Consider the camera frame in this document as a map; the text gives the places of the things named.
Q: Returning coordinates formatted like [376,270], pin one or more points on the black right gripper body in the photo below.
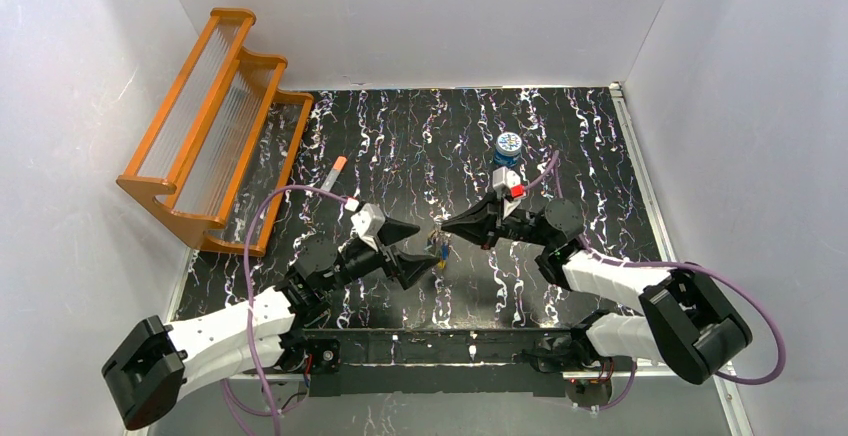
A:
[497,219]

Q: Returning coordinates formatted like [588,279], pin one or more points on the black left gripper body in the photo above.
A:
[387,253]

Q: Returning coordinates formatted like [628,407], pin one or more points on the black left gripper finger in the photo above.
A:
[410,268]
[393,231]

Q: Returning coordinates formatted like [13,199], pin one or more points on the blue tagged key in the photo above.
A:
[435,241]

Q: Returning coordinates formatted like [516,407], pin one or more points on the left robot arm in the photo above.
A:
[158,363]

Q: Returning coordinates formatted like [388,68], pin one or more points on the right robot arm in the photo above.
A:
[679,315]

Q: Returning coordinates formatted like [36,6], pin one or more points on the blue round tin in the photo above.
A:
[508,148]

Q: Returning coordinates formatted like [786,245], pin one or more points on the orange capped white highlighter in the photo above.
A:
[333,174]

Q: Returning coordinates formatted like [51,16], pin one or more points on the orange wooden tiered rack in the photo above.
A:
[195,158]

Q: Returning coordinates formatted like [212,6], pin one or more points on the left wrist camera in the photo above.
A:
[367,220]

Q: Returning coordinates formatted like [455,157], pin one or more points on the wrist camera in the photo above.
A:
[367,220]
[509,190]

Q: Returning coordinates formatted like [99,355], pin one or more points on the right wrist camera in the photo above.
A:
[509,190]

